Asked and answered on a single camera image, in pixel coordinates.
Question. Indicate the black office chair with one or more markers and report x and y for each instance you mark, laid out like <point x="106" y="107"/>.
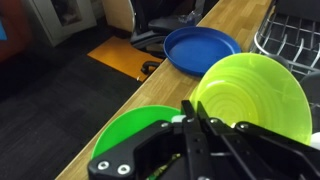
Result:
<point x="166" y="25"/>

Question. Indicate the yellow plastic bowl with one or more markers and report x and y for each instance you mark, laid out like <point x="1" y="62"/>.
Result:
<point x="253" y="96"/>

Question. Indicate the green plastic bowl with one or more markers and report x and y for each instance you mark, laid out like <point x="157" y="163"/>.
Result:
<point x="126" y="128"/>

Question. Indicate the gray glass-door cabinet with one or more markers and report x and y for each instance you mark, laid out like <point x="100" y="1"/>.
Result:
<point x="43" y="20"/>

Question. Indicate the orange couch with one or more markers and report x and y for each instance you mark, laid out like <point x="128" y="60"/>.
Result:
<point x="15" y="36"/>

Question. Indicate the blue plastic plate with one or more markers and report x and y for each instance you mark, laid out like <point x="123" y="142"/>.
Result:
<point x="200" y="50"/>

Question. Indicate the gray dish rack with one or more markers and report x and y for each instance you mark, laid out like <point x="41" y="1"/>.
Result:
<point x="293" y="36"/>

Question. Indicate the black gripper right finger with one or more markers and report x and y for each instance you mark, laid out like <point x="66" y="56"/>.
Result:
<point x="253" y="153"/>

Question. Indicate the orange floor mat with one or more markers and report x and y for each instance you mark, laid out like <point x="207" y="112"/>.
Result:
<point x="123" y="56"/>

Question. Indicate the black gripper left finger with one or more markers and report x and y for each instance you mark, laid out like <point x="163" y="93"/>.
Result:
<point x="193" y="150"/>

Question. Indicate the blue pillow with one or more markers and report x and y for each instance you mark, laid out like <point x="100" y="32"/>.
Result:
<point x="2" y="30"/>

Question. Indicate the white cup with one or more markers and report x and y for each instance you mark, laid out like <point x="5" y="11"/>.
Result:
<point x="316" y="141"/>

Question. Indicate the beige board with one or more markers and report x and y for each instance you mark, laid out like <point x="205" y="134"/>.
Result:
<point x="118" y="13"/>

